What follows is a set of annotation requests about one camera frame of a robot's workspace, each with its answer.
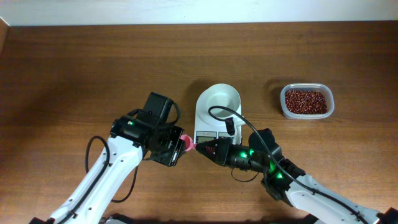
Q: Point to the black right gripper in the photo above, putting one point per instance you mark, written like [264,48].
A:
[221,152]

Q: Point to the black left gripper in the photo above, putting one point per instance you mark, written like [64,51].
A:
[171,159]

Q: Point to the pink measuring scoop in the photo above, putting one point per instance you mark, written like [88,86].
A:
[189,143]

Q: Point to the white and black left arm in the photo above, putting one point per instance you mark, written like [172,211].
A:
[126,147]

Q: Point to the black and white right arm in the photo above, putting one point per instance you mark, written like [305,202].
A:
[286,182]

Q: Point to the white digital kitchen scale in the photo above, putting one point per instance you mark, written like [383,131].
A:
[207,128]

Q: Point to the white bowl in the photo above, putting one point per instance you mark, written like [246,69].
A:
[222,95]

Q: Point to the clear plastic container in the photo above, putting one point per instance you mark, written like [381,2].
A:
[308,87]

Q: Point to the red adzuki beans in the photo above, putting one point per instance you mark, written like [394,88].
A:
[305,102]

